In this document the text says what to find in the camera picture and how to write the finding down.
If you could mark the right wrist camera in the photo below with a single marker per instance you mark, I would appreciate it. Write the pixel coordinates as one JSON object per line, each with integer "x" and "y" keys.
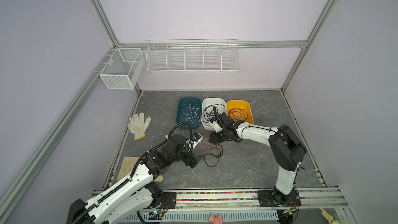
{"x": 215, "y": 125}

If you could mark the white plastic bin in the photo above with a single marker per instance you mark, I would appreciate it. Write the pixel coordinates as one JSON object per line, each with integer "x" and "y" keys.
{"x": 208, "y": 112}

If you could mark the cream object bottom right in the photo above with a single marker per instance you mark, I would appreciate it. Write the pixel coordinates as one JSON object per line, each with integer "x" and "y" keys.
{"x": 329, "y": 217}

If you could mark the pink object at bottom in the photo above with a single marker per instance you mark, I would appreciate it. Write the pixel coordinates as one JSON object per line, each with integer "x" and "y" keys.
{"x": 215, "y": 219}

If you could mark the small white mesh basket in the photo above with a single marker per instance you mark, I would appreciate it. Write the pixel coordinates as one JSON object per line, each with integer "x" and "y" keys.
{"x": 123, "y": 69}

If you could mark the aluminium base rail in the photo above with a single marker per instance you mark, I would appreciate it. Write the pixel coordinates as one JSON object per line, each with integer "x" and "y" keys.
{"x": 198, "y": 200}

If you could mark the teal plastic bin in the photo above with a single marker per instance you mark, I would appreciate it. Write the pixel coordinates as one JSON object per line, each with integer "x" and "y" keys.
{"x": 190, "y": 110}

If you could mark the white cotton glove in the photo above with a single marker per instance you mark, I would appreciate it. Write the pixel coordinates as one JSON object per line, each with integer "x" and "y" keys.
{"x": 138, "y": 124}

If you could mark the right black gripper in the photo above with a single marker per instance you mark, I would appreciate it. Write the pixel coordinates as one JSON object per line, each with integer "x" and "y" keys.
{"x": 214, "y": 139}

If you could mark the beige rubber glove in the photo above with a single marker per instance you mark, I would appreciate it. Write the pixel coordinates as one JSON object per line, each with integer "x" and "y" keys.
{"x": 126, "y": 167}

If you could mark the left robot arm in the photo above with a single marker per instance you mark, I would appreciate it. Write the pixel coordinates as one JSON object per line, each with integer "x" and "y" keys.
{"x": 137, "y": 190}

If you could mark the long white wire rack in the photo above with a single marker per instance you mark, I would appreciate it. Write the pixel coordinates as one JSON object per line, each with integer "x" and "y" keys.
{"x": 193, "y": 55}

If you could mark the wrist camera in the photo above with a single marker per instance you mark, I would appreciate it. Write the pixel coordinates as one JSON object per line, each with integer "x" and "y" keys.
{"x": 215, "y": 125}
{"x": 194, "y": 141}

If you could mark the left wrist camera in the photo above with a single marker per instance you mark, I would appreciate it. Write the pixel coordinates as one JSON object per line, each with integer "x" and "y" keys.
{"x": 194, "y": 141}

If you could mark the yellow plastic bin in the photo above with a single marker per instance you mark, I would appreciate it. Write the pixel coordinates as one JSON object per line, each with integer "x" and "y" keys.
{"x": 240, "y": 110}

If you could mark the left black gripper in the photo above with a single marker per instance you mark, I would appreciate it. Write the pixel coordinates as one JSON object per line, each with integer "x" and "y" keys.
{"x": 188, "y": 161}

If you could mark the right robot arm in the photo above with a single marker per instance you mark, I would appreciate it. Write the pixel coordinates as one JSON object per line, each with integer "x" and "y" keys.
{"x": 287, "y": 148}

